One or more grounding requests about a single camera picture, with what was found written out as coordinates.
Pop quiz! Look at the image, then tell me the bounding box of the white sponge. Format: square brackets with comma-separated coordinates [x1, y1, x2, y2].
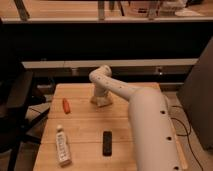
[97, 99, 112, 107]

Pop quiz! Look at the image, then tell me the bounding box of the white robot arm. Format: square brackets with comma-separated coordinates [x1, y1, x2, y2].
[89, 65, 183, 171]

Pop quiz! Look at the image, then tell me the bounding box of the orange carrot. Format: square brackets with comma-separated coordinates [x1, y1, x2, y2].
[62, 98, 71, 114]

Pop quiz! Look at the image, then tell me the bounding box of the black remote control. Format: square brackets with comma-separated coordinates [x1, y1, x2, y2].
[102, 131, 112, 156]

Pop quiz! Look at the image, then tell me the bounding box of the white plastic bottle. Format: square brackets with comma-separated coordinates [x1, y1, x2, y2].
[56, 125, 71, 167]

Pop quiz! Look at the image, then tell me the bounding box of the black office chair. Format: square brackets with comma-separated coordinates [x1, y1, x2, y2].
[0, 19, 49, 171]

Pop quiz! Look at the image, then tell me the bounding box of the black cable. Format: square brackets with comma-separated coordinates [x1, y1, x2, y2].
[170, 105, 204, 171]

